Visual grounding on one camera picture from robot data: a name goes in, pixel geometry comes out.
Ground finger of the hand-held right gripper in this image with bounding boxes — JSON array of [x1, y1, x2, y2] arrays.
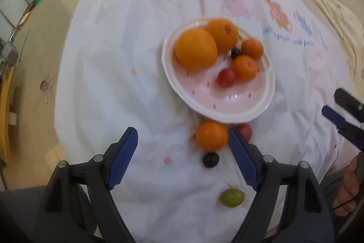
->
[[321, 106, 364, 150], [334, 88, 364, 120]]

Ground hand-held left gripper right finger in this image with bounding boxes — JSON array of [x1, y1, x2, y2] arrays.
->
[[228, 129, 335, 243]]

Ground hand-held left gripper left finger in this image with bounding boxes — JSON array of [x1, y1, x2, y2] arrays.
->
[[44, 126, 139, 243]]

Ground red cherry tomato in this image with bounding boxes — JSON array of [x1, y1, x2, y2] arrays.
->
[[232, 123, 253, 143], [218, 68, 237, 88]]

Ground green grape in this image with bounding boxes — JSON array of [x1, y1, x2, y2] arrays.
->
[[221, 188, 245, 207]]

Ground small tangerine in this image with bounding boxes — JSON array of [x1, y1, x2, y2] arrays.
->
[[195, 121, 229, 152], [241, 39, 265, 60], [232, 55, 259, 82]]

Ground pink strawberry pattern plate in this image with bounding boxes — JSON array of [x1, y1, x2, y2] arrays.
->
[[161, 17, 276, 123]]

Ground large smooth orange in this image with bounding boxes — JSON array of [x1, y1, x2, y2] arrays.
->
[[174, 28, 218, 71]]

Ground large orange with stem mark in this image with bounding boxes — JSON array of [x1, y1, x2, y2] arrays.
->
[[205, 19, 239, 53]]

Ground person's right hand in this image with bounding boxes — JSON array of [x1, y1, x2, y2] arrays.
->
[[332, 151, 364, 217]]

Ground cream floral quilt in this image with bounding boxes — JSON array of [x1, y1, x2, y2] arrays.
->
[[227, 0, 364, 81]]

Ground white cartoon printed blanket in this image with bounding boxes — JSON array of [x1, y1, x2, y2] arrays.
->
[[53, 0, 359, 243]]

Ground yellow wooden chair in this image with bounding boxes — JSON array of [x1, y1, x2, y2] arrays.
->
[[0, 65, 18, 166]]

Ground grey metal stand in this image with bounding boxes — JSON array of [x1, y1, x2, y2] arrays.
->
[[0, 42, 19, 74]]

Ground white floor cable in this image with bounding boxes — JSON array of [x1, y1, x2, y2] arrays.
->
[[31, 72, 59, 118]]

